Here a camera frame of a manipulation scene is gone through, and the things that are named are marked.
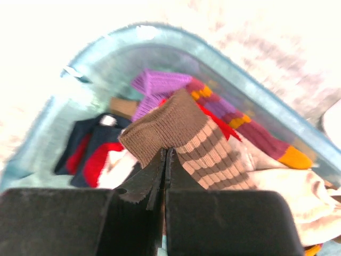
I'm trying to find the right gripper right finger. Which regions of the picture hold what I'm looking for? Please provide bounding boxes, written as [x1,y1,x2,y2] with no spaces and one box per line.
[165,149,304,255]

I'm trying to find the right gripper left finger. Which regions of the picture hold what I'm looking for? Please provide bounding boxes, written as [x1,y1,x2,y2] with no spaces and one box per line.
[1,149,166,255]

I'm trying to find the brown striped sock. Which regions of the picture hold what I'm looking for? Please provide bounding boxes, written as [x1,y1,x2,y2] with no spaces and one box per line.
[119,89,256,190]

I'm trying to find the navy red sock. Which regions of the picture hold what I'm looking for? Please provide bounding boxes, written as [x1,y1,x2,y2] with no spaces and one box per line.
[54,113,131,188]

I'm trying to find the cream white sock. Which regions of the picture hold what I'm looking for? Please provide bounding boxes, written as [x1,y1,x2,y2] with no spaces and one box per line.
[228,136,340,246]

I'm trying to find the purple striped sock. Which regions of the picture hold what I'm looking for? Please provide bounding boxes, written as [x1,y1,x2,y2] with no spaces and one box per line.
[131,69,313,169]

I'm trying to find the teal plastic basket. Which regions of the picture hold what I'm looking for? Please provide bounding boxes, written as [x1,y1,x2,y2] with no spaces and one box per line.
[1,24,340,240]

